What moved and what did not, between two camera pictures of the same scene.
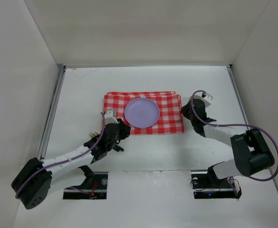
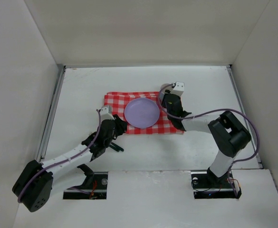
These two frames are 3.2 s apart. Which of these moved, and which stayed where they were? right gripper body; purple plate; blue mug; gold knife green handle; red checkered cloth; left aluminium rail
Moved: blue mug; right gripper body
Stayed: gold knife green handle; left aluminium rail; purple plate; red checkered cloth
